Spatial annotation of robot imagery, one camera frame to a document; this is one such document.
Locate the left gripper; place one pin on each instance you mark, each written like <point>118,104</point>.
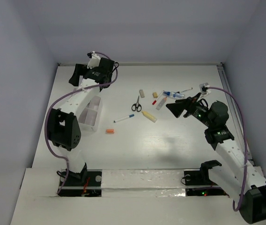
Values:
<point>81,70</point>

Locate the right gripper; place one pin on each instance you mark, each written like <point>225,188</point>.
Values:
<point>188,104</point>

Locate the blue clear glue bottle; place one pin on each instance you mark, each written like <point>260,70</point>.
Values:
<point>174,95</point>

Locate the grey eraser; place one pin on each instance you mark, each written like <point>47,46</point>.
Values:
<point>141,92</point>

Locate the black scissors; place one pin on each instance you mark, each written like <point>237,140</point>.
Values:
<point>136,107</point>

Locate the blue capped white marker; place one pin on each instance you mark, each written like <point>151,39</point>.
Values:
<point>124,118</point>

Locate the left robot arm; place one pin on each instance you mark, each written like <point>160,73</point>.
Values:
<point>62,131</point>

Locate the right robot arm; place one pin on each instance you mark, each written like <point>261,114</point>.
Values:
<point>236,175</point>

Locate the grey pencil shaped case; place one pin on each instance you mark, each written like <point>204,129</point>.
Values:
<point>161,103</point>

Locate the red capped white marker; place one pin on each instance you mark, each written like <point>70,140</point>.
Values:
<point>154,102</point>

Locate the yellow glue tube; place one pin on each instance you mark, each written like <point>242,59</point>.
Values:
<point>149,116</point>

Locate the white divided organizer tray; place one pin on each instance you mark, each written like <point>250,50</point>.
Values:
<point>90,116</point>

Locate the orange eraser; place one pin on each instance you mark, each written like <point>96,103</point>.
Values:
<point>110,131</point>

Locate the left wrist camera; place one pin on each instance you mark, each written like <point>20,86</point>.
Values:
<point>94,60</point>

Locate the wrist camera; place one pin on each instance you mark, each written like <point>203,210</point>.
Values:
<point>204,89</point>
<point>94,60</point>

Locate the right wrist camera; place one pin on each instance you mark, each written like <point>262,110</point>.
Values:
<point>204,89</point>

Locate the aluminium rail right side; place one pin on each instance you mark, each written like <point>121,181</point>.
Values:
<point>234,112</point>

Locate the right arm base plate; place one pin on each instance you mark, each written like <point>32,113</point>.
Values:
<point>195,185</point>

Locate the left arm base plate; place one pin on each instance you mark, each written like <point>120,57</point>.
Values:
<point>91,187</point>

